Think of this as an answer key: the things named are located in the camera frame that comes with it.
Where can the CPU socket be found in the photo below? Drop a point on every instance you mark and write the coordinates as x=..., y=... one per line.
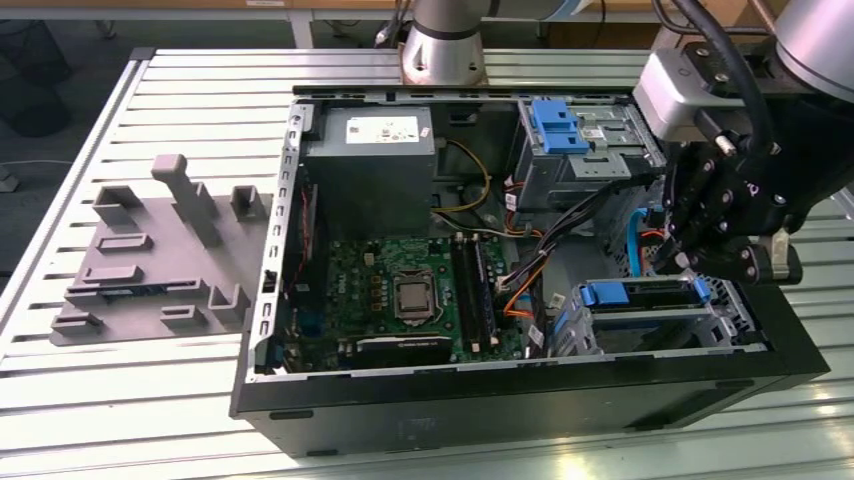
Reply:
x=436, y=300

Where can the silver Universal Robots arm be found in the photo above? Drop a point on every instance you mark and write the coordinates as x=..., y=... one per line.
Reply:
x=443, y=55

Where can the black graphics card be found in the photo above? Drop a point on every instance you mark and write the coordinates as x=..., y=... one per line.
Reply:
x=400, y=352

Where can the hard disk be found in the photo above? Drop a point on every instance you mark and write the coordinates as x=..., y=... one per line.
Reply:
x=607, y=294

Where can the black open PC case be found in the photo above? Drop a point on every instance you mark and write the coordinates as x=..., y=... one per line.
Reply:
x=467, y=395

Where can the blue drive latch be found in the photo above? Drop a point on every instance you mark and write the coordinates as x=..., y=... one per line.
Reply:
x=556, y=130

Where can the metal optical drive cage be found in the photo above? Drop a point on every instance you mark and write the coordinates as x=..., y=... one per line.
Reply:
x=600, y=165

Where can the white workbench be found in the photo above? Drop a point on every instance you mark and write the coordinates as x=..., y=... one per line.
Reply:
x=300, y=30

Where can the black RAM stick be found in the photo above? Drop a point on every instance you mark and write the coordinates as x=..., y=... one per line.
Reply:
x=481, y=290

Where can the silver disk bay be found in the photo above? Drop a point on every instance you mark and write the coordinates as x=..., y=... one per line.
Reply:
x=647, y=314

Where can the green motherboard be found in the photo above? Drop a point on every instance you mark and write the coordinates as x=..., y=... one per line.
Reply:
x=353, y=280

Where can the silver CPU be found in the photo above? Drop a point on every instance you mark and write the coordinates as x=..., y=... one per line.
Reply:
x=413, y=296

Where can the grey power supply unit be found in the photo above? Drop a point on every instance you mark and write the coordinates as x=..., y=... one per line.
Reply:
x=367, y=185

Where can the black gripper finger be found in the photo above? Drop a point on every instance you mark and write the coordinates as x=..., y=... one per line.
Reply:
x=733, y=260
x=693, y=200

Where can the grey parts rack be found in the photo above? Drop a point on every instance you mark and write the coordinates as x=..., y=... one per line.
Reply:
x=166, y=260

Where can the black chair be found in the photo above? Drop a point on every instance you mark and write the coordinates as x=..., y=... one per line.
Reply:
x=33, y=75

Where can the grey block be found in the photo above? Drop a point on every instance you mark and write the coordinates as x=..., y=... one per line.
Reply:
x=8, y=180

